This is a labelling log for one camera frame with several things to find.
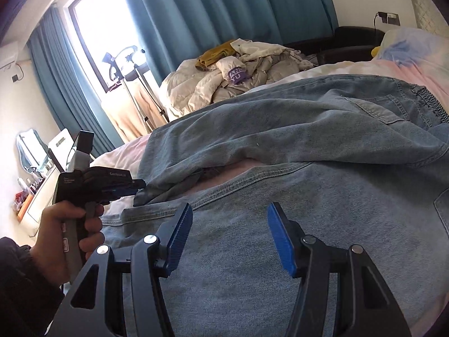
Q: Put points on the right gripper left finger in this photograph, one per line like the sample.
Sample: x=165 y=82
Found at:
x=94 y=305

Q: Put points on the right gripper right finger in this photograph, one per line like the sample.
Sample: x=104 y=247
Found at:
x=340 y=288

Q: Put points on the blue denim jacket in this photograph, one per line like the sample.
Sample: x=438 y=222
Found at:
x=298 y=182

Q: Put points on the left forearm black sleeve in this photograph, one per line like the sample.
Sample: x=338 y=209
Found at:
x=28 y=301

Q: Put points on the person's left hand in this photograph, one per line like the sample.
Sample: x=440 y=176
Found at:
x=48 y=254

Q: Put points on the white desk with clutter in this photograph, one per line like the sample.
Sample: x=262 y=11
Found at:
x=42 y=163

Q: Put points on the teal curtain left panel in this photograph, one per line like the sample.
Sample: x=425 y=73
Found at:
x=68 y=94

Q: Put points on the teal curtain panel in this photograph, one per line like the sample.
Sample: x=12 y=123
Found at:
x=68 y=94
x=174 y=30

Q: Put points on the tripod stand with holder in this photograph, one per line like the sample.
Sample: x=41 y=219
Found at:
x=137 y=73

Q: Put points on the mustard yellow garment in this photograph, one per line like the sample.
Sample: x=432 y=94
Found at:
x=211 y=56

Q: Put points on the teal curtain right panel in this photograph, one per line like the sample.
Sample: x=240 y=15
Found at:
x=174 y=30

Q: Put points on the white puffer jacket pile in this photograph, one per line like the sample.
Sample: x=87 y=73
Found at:
x=254 y=64

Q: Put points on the yellow plush toy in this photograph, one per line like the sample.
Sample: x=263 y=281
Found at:
x=375 y=51

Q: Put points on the pastel tie-dye bed duvet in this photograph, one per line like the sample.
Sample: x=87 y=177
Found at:
x=350 y=70

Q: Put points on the black sofa chair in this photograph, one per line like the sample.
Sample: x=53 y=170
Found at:
x=353 y=44

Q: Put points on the pastel pillow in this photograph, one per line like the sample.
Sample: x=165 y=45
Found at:
x=413 y=46

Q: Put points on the wall socket with charger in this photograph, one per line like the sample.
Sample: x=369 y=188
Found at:
x=387 y=18

